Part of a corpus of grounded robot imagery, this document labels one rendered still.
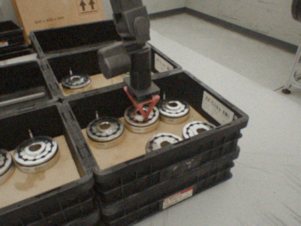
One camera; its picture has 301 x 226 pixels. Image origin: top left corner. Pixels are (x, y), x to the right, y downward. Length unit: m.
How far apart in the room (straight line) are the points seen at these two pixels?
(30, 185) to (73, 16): 3.12
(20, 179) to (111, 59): 0.35
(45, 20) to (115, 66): 3.00
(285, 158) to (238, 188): 0.22
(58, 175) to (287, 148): 0.72
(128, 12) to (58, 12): 3.02
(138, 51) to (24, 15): 2.96
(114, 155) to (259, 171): 0.45
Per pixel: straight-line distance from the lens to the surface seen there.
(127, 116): 0.77
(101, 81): 1.02
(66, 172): 0.69
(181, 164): 0.64
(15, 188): 0.70
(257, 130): 1.04
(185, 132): 0.72
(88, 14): 3.73
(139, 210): 0.69
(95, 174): 0.53
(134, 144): 0.73
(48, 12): 3.59
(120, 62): 0.62
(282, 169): 0.93
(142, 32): 0.62
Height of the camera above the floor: 1.33
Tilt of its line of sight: 37 degrees down
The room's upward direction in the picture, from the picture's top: straight up
